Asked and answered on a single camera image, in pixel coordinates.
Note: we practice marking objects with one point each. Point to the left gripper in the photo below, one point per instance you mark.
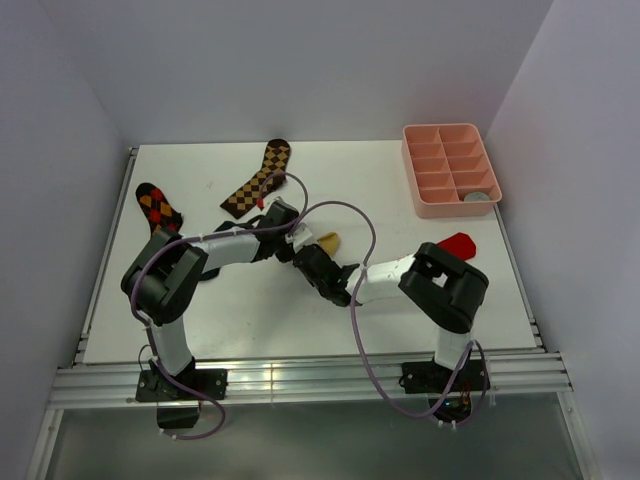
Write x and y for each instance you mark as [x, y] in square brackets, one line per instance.
[286, 256]

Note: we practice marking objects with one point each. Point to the yellow ankle sock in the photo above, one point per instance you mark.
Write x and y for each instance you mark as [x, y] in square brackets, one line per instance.
[329, 243]

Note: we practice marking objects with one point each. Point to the grey ankle sock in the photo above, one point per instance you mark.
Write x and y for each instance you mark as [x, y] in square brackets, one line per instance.
[477, 196]

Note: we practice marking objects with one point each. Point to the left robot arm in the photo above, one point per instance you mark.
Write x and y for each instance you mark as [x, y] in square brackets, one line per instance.
[163, 278]

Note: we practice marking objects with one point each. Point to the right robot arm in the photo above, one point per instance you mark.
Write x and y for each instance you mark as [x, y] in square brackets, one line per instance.
[445, 288]

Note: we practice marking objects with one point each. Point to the brown tan argyle sock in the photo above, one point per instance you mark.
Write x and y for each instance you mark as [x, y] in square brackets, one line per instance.
[264, 181]

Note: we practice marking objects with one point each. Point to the dark navy ankle sock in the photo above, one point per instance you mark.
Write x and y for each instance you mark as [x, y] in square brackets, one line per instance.
[210, 274]

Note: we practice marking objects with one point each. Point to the red orange argyle sock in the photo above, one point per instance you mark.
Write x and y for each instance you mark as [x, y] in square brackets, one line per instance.
[156, 209]

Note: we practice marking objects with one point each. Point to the red santa sock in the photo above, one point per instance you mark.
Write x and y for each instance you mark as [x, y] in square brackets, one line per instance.
[459, 245]

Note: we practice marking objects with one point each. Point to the pink compartment tray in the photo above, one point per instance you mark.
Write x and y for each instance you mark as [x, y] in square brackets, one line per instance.
[443, 163]

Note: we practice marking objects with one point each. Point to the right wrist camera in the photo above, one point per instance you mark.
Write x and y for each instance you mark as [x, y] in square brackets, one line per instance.
[300, 237]

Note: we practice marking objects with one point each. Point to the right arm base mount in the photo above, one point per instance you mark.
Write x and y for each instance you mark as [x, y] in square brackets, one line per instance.
[469, 389]

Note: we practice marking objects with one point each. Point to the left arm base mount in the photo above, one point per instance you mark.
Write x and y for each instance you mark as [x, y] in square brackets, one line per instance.
[179, 401]

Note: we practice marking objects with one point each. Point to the aluminium frame rail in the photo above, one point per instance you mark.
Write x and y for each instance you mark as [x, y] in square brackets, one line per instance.
[297, 380]

